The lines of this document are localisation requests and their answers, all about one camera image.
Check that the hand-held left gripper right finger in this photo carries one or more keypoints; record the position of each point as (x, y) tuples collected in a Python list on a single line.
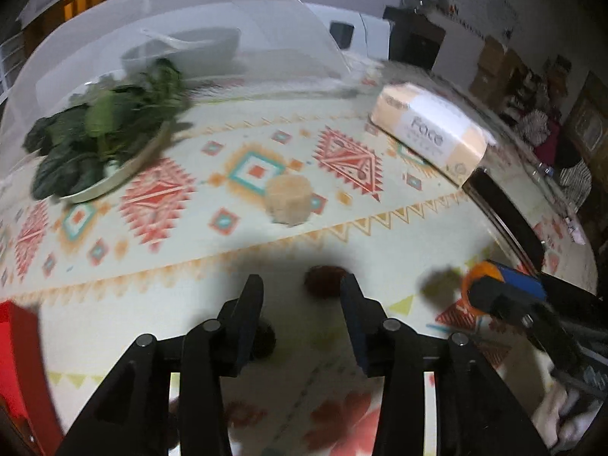
[(354, 327)]

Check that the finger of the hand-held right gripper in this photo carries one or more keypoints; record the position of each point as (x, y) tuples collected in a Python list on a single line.
[(503, 299), (520, 275)]

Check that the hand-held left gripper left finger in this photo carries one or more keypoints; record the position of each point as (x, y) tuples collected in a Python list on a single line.
[(249, 323)]

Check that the tangerine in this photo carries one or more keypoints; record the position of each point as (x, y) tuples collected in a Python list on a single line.
[(477, 275)]

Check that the red jujube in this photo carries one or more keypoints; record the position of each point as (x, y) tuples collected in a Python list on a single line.
[(323, 281), (265, 339)]

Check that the red tray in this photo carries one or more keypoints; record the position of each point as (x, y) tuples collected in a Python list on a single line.
[(23, 365)]

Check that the person's right hand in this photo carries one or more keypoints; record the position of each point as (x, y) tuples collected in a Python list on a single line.
[(555, 413)]

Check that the patterned tablecloth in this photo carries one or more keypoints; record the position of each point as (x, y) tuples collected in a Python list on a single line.
[(332, 228)]

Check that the pile of clothes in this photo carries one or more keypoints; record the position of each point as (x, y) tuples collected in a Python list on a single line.
[(570, 175)]

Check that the beige round food piece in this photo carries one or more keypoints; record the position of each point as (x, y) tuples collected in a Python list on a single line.
[(287, 197)]

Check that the tissue pack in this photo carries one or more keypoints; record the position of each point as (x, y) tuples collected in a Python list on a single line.
[(427, 128)]

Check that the white plate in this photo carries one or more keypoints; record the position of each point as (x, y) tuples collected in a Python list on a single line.
[(118, 178)]

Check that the cardboard box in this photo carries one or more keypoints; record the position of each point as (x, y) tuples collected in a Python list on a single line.
[(491, 57)]

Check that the plate of green vegetables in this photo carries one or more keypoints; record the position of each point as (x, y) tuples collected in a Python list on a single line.
[(95, 152)]

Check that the dark box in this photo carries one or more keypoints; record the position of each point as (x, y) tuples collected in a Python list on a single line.
[(413, 33)]

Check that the white bowl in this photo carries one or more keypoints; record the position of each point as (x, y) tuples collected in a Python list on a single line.
[(204, 54)]

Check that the white appliance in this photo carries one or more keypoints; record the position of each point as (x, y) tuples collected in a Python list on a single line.
[(368, 28)]

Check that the white mesh food cover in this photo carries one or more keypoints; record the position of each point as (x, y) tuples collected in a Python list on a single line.
[(261, 23)]

